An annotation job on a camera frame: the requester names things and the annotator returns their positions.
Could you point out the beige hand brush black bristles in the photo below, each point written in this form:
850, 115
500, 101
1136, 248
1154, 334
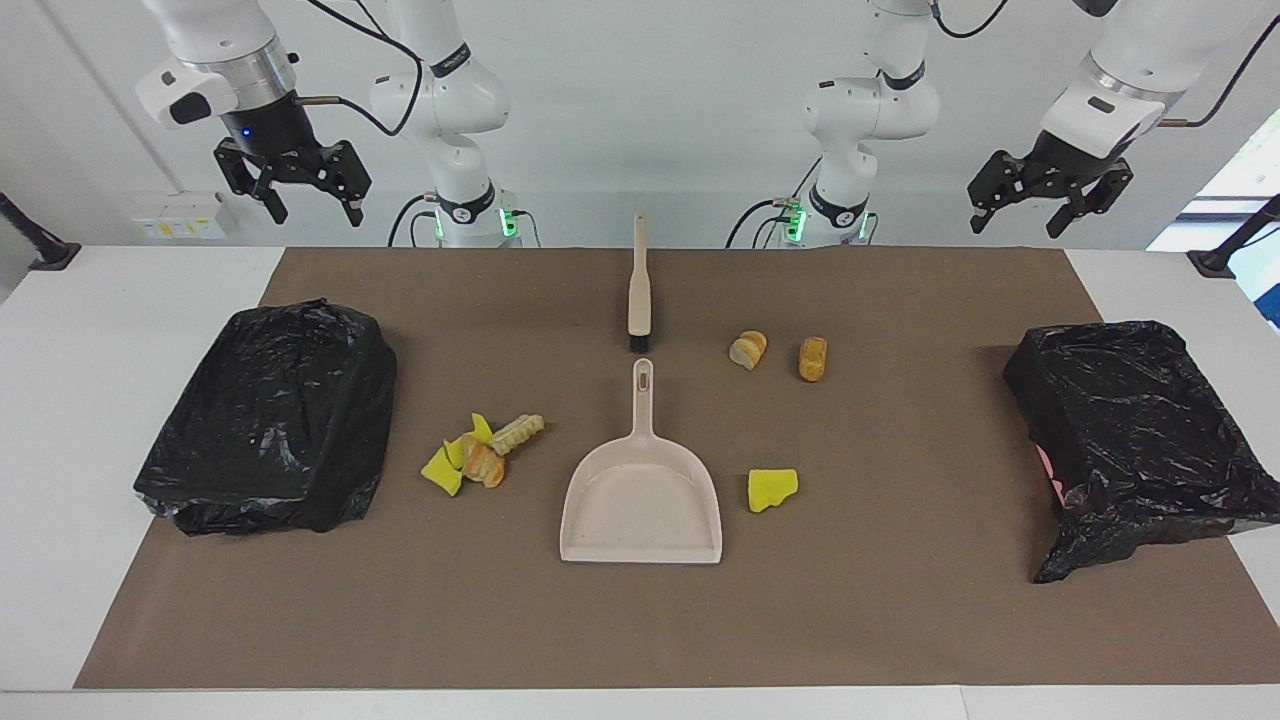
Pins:
639, 290

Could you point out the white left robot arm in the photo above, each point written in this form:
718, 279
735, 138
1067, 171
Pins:
870, 105

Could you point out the yellow green scouring sponge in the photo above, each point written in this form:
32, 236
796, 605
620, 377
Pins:
772, 490

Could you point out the pale ridged bread piece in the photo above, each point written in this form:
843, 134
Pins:
518, 434

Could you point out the white wall socket box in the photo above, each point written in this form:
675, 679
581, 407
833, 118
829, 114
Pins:
180, 215

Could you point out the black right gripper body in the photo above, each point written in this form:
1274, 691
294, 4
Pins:
280, 140

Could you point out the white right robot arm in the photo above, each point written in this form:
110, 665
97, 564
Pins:
455, 100

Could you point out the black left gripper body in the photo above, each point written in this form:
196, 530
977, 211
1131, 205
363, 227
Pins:
1065, 160

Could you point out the brown table mat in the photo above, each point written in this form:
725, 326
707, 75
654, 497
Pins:
900, 600

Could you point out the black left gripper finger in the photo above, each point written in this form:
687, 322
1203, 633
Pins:
1064, 215
982, 215

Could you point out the orange striped croissant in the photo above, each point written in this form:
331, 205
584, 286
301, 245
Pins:
484, 465

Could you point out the golden croissant bread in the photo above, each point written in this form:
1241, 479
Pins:
747, 350

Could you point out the beige plastic dustpan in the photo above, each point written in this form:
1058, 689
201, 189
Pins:
640, 500

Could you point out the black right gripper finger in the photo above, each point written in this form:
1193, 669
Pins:
353, 208
275, 205

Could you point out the brown oval bread roll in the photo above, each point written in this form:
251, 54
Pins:
813, 360

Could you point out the black bag lined pink bin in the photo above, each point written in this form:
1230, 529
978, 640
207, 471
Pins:
1140, 440

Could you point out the black camera stand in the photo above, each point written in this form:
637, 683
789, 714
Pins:
1235, 243
35, 240

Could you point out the yellow sponge piece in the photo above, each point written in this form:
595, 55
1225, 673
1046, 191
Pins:
481, 428
440, 472

